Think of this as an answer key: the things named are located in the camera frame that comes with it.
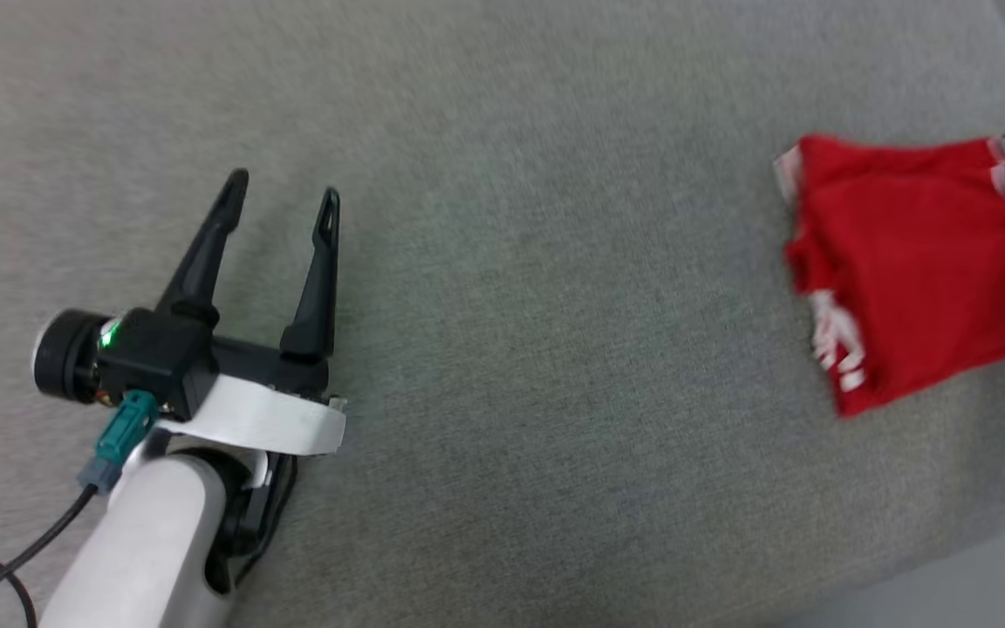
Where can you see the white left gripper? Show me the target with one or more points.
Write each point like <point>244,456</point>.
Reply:
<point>267,414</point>

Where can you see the red garment with white stripes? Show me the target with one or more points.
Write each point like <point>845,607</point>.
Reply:
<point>912,262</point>

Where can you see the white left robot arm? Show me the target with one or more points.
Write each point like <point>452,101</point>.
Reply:
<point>153,549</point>

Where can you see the teal left camera connector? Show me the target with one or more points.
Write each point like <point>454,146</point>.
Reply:
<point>123,436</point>

